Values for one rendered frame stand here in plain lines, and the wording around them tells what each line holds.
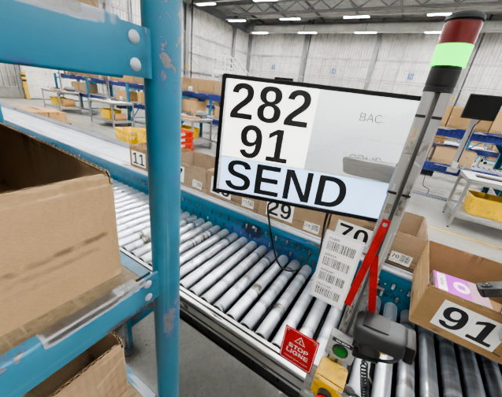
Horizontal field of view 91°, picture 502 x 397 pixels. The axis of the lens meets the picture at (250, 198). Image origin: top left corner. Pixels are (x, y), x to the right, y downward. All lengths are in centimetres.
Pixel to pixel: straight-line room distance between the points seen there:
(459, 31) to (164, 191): 49
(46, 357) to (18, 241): 8
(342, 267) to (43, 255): 56
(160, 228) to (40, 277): 9
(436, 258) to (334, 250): 70
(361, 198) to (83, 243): 59
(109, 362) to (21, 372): 13
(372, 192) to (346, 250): 16
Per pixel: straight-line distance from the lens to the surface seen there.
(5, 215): 21
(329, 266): 65
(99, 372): 36
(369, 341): 66
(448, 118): 583
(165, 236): 24
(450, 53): 54
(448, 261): 127
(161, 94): 20
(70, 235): 23
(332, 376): 81
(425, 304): 103
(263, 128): 64
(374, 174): 65
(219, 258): 127
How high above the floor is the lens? 151
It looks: 23 degrees down
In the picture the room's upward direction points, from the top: 7 degrees clockwise
